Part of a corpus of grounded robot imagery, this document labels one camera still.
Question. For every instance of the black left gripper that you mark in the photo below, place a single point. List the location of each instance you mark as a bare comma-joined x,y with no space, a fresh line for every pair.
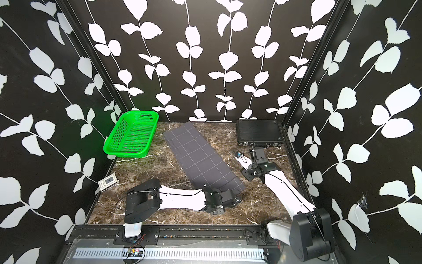
220,212

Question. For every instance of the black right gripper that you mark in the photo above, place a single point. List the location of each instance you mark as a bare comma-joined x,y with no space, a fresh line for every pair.
248,176

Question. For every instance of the grey checked pillowcase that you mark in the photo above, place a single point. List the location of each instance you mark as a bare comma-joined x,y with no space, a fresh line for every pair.
199,160

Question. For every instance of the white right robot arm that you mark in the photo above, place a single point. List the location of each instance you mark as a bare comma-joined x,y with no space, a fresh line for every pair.
310,233

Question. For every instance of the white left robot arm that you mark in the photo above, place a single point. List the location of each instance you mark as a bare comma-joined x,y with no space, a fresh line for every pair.
144,200

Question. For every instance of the black hard carrying case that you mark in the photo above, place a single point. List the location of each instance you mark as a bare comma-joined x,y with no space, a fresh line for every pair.
258,133

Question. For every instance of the small circuit board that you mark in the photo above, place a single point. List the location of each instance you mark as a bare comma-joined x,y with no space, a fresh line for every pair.
133,253

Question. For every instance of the green plastic basket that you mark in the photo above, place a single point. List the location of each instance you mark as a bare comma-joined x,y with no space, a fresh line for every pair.
132,135

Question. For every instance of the small white digital meter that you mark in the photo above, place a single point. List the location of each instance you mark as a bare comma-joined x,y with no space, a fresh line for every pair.
108,182

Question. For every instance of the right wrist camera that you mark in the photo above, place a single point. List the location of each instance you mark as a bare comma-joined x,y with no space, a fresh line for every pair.
244,161

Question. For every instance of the black front mounting rail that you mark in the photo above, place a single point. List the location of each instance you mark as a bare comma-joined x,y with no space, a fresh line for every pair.
153,234

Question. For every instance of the white slotted cable duct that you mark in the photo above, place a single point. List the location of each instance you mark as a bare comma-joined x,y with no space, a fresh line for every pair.
206,254

